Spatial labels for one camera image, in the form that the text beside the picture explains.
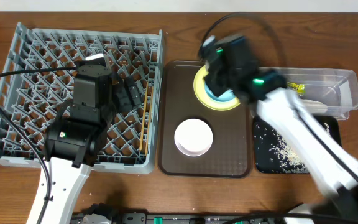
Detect grey dishwasher rack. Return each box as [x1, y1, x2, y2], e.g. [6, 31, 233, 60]
[0, 24, 165, 174]

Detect wooden chopstick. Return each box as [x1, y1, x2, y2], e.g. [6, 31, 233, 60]
[139, 82, 149, 153]
[145, 87, 154, 154]

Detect clear plastic bin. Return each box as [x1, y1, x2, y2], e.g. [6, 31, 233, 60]
[275, 67, 358, 120]

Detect yellow plate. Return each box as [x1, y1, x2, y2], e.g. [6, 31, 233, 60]
[193, 65, 240, 111]

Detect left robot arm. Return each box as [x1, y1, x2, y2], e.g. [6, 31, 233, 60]
[27, 54, 142, 223]

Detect black tray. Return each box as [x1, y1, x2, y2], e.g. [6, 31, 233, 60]
[252, 115, 343, 175]

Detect white napkin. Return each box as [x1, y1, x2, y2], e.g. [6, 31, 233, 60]
[300, 99, 328, 114]

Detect light blue bowl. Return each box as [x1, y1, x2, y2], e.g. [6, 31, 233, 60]
[204, 84, 235, 102]

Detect white bowl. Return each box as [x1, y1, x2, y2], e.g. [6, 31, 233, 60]
[174, 118, 213, 157]

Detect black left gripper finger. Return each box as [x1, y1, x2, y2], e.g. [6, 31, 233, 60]
[112, 73, 133, 113]
[124, 77, 142, 107]

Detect green orange snack wrapper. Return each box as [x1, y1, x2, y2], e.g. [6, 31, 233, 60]
[287, 82, 305, 96]

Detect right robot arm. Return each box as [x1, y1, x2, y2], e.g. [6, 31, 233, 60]
[199, 35, 358, 223]

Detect rice food scraps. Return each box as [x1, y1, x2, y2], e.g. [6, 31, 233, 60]
[256, 121, 332, 174]

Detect black equipment at bottom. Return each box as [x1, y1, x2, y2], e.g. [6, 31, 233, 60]
[70, 202, 354, 224]

